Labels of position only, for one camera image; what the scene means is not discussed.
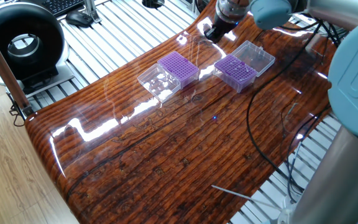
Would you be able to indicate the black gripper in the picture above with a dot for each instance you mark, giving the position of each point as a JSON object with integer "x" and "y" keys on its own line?
{"x": 224, "y": 23}

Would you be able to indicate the purple pipette tip holder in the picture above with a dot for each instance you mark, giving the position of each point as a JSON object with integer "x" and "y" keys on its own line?
{"x": 179, "y": 68}
{"x": 236, "y": 71}

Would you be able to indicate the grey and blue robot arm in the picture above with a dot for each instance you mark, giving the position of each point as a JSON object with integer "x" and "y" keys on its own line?
{"x": 353, "y": 112}

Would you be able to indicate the silver ribbed wrist flange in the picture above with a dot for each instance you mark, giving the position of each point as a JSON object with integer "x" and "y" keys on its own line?
{"x": 232, "y": 7}

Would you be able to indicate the glossy wood grain mat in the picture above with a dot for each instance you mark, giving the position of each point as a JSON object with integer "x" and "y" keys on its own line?
{"x": 185, "y": 155}

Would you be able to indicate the black computer mouse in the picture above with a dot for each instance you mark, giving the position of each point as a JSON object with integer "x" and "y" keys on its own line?
{"x": 79, "y": 18}

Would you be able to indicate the black computer keyboard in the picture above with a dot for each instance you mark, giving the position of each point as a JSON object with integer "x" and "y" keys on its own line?
{"x": 64, "y": 5}

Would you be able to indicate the thin white rod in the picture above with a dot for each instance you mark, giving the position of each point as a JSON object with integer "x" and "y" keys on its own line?
{"x": 232, "y": 191}

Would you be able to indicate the brown wooden post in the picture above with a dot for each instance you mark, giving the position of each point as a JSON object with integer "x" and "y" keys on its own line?
{"x": 5, "y": 74}

